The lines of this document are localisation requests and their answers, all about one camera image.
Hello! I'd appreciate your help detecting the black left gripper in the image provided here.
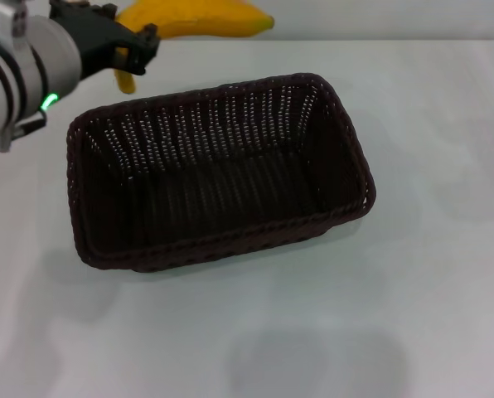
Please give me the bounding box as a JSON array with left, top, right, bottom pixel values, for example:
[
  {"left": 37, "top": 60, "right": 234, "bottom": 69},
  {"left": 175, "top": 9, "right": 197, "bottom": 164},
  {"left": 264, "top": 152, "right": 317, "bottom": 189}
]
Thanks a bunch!
[{"left": 49, "top": 0, "right": 162, "bottom": 80}]

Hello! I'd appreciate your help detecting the yellow banana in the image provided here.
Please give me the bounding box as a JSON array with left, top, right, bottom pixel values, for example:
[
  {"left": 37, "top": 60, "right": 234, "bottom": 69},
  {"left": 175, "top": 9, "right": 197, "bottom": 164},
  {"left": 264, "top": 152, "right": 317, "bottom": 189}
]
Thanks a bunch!
[{"left": 113, "top": 0, "right": 275, "bottom": 95}]

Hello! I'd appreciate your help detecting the dark brown woven basket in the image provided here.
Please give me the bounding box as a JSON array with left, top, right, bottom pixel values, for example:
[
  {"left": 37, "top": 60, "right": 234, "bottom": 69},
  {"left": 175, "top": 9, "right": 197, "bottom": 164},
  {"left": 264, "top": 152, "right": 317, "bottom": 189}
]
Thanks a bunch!
[{"left": 65, "top": 72, "right": 376, "bottom": 274}]

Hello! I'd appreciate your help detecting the black cable plug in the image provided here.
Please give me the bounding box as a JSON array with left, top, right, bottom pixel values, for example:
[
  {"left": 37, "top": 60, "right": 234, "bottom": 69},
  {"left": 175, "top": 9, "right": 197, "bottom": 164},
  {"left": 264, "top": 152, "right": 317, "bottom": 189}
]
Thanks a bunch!
[{"left": 13, "top": 111, "right": 49, "bottom": 138}]

